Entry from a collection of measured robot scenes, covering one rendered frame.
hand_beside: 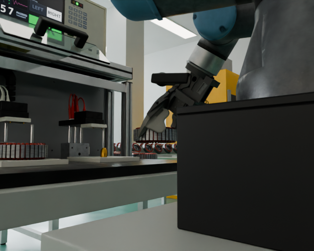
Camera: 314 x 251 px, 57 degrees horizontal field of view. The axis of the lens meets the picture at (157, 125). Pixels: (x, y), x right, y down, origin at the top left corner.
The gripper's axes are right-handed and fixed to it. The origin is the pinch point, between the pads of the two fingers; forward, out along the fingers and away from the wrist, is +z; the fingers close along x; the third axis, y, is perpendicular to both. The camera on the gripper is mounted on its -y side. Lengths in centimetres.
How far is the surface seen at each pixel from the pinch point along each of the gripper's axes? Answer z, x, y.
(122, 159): 11.9, 1.1, -6.3
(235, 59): -46, 506, -277
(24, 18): -8, -19, -46
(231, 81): -9, 339, -169
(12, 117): 10.4, -25.4, -20.1
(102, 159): 12.1, -6.0, -6.4
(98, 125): 9.5, 0.2, -20.0
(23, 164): 13.2, -26.8, -6.2
